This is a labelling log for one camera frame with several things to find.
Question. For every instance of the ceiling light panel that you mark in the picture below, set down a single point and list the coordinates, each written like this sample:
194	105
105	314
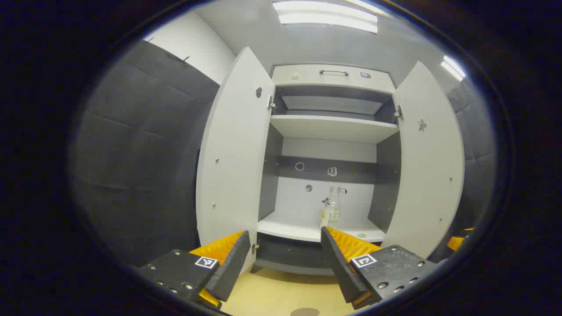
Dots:
452	68
325	17

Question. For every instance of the clear glass bottle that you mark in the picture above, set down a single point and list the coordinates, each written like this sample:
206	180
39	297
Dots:
333	206

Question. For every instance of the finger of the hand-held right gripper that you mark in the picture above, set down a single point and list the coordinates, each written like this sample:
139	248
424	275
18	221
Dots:
456	242

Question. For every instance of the grey cabinet drawer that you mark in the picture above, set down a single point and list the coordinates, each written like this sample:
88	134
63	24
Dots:
307	79

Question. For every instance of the grey cabinet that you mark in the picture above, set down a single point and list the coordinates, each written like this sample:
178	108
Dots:
386	175

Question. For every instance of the white cabinet shelf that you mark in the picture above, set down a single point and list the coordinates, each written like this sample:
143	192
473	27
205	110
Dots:
333	127
290	226

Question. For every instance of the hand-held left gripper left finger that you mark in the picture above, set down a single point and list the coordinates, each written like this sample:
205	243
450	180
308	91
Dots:
230	267

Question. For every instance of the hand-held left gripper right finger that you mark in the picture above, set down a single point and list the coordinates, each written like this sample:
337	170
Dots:
340	267

